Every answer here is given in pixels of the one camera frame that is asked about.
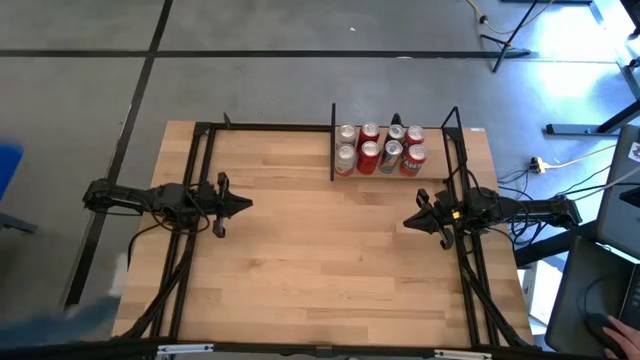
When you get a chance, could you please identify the wooden shelf with black frame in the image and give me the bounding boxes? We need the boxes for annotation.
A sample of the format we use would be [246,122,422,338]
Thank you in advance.
[329,103,464,182]

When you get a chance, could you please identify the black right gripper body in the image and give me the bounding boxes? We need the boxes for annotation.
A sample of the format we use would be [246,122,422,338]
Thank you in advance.
[418,188,467,250]

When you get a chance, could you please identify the person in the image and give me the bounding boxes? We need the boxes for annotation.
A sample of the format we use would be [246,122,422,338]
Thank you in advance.
[0,252,126,351]

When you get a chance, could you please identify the white power cable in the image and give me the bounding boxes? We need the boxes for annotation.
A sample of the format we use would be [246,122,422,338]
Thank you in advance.
[543,143,619,169]

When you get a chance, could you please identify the blue silver slim energy can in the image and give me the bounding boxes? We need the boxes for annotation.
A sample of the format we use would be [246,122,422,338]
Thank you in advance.
[378,139,404,175]
[385,123,406,145]

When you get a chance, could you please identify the black floor stand base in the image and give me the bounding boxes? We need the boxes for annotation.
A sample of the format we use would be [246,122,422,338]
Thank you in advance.
[544,99,640,136]

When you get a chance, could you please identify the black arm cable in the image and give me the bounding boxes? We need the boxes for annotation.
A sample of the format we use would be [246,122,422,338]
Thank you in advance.
[125,220,170,269]

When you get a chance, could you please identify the yellow extension cable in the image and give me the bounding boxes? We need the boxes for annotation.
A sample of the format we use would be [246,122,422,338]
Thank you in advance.
[464,0,556,36]

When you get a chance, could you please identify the red Coca-Cola can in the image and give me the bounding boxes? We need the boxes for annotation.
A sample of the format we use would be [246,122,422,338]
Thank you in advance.
[356,140,381,176]
[358,121,381,146]

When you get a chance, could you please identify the silver metal bracket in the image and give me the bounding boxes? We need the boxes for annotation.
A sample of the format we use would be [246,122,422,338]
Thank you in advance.
[433,348,494,360]
[157,343,215,359]

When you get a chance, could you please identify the black tripod stand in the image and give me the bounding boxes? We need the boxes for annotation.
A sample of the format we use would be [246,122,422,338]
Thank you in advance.
[478,0,557,75]

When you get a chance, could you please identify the blue chair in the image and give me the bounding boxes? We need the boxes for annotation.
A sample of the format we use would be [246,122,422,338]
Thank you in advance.
[0,142,25,202]

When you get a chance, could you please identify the grey side table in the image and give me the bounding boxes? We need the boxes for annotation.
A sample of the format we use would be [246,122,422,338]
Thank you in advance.
[543,235,640,357]

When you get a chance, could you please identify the black side table leg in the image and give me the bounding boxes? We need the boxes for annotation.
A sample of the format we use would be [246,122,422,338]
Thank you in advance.
[513,219,601,269]

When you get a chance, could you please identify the person's hand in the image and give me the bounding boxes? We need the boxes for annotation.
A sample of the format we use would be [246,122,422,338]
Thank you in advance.
[602,314,640,360]

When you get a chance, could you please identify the dark chair leg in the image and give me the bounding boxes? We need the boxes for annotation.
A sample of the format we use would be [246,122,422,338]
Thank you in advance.
[0,211,38,235]

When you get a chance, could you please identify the black computer mouse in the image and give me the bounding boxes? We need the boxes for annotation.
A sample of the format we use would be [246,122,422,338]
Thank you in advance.
[584,312,626,354]

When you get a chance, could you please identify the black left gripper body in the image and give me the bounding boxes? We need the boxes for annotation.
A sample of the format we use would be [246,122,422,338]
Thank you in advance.
[199,172,231,239]

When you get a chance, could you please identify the red blue Fanta strawberry can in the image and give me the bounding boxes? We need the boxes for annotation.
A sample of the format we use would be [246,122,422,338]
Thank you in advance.
[403,124,426,149]
[398,143,429,178]

